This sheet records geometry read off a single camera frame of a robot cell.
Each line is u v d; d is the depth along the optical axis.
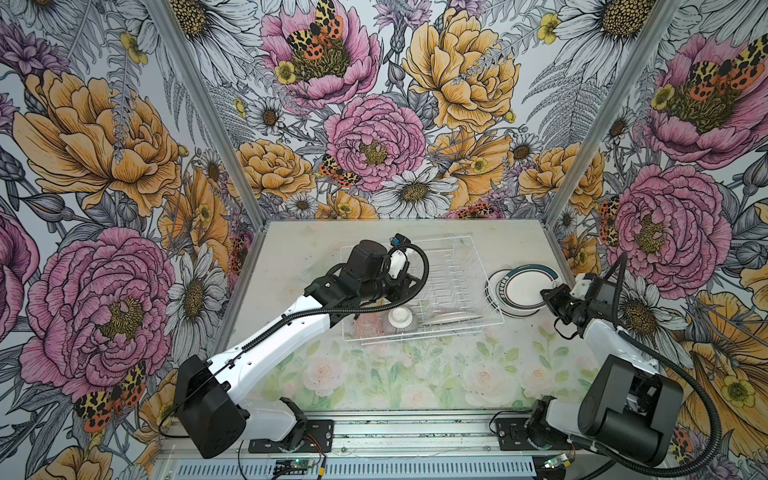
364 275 0.56
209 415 0.38
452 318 0.81
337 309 0.51
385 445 0.73
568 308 0.75
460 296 0.99
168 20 0.72
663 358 0.46
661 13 0.72
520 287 0.98
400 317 0.87
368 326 0.87
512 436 0.74
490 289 0.99
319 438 0.74
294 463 0.71
